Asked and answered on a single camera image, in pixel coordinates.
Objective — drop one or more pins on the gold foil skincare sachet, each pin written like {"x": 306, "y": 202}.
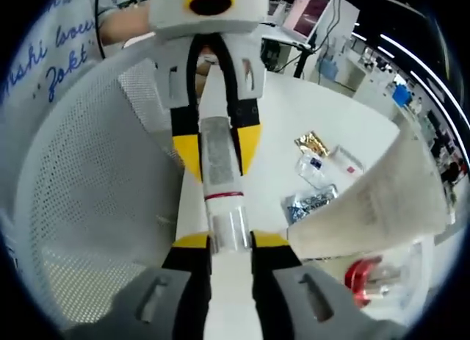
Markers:
{"x": 312, "y": 143}

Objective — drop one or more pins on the white mesh office chair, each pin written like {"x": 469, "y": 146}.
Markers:
{"x": 92, "y": 171}

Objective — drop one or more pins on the silver navy skincare sachet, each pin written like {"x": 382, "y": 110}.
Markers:
{"x": 308, "y": 204}

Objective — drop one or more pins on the white-framed monitor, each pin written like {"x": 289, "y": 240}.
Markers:
{"x": 304, "y": 17}

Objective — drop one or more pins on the tall white skincare tube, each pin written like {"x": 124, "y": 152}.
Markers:
{"x": 385, "y": 200}

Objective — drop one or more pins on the blue storage bin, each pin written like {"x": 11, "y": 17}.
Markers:
{"x": 401, "y": 95}

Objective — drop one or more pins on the clear jar with red base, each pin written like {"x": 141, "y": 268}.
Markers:
{"x": 361, "y": 281}

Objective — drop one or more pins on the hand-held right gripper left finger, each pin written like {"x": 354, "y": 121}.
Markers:
{"x": 191, "y": 281}

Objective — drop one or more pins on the white shirt blue lettering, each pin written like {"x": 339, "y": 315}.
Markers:
{"x": 55, "y": 31}

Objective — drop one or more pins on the blue water jug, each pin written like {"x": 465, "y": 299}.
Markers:
{"x": 328, "y": 70}

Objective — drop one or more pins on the small clear skincare sachet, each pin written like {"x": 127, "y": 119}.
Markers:
{"x": 312, "y": 169}

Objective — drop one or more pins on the small clear-cap skincare bottle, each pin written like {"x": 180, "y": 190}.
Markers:
{"x": 220, "y": 163}
{"x": 347, "y": 162}

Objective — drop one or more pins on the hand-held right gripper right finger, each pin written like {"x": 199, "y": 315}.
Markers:
{"x": 271, "y": 281}

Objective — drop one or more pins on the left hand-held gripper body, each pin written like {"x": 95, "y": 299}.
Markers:
{"x": 169, "y": 9}

